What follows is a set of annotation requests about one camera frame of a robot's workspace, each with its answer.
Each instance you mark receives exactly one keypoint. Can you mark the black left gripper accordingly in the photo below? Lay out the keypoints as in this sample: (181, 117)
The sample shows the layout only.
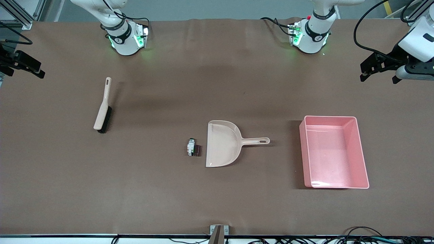
(394, 56)

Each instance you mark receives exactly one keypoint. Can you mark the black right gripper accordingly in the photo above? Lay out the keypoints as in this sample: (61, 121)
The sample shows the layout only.
(7, 60)

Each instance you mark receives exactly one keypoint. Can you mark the beige hand brush black bristles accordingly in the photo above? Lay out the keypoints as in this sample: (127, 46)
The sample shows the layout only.
(101, 115)

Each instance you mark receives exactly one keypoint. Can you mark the beige plastic dustpan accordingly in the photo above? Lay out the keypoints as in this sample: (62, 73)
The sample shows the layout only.
(222, 142)

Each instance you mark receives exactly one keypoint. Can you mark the white switch orange green parts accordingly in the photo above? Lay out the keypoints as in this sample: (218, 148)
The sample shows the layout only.
(191, 148)

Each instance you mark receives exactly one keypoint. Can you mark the black cylindrical capacitor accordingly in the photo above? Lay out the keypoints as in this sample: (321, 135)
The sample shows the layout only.
(198, 150)

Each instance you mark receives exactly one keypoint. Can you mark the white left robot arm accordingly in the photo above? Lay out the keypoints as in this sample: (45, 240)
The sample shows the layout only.
(313, 37)

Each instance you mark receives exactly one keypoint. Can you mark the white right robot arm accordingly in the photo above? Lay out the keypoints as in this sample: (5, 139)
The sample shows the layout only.
(123, 40)

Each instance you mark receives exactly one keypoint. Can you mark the pink plastic bin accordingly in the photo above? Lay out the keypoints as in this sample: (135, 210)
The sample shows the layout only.
(334, 152)

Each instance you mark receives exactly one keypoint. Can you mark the brown table mat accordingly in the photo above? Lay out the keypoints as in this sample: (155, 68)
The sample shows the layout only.
(217, 67)

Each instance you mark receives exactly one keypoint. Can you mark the aluminium frame profile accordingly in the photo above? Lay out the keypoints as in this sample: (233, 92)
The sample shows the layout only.
(20, 15)
(425, 8)

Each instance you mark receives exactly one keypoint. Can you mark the grey metal bracket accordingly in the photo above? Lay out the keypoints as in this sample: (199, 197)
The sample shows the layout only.
(217, 234)

